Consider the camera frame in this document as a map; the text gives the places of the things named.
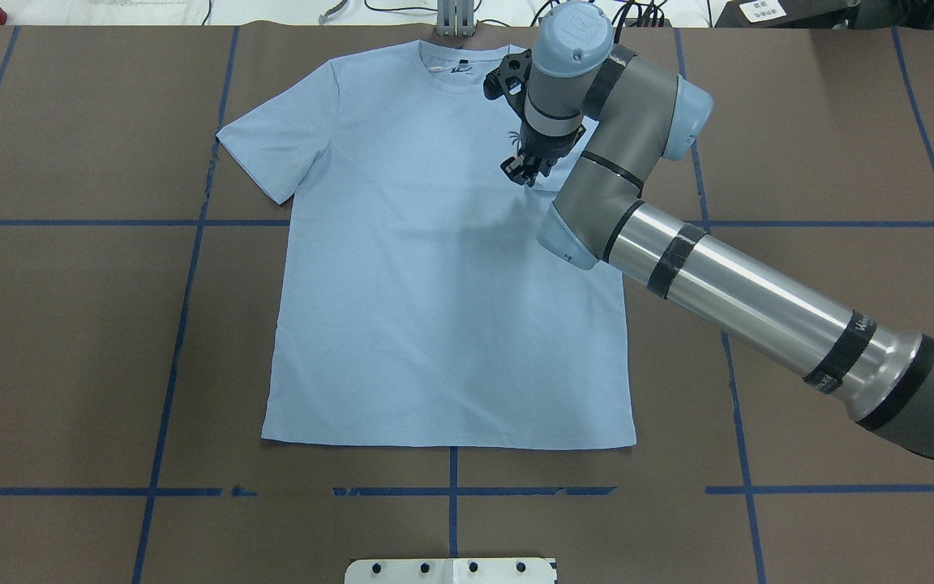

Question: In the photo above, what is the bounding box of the aluminium frame post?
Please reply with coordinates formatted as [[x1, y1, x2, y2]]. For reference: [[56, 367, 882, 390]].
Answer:
[[436, 0, 477, 37]]

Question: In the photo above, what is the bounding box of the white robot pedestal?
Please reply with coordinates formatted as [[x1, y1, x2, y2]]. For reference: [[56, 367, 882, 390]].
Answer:
[[344, 557, 559, 583]]

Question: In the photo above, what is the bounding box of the light blue t-shirt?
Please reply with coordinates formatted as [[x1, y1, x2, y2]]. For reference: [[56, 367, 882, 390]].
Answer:
[[217, 41, 636, 450]]

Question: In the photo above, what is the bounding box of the brown table cover sheet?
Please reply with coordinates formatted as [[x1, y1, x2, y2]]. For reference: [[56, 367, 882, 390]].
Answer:
[[0, 22, 934, 583]]

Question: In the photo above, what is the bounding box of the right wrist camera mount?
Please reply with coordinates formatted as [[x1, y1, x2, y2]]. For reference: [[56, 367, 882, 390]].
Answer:
[[482, 49, 533, 107]]

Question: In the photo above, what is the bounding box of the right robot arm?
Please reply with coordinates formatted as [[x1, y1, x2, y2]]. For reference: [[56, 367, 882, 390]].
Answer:
[[483, 1, 934, 459]]

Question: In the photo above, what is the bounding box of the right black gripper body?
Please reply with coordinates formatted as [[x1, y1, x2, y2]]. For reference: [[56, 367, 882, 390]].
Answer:
[[516, 123, 583, 166]]

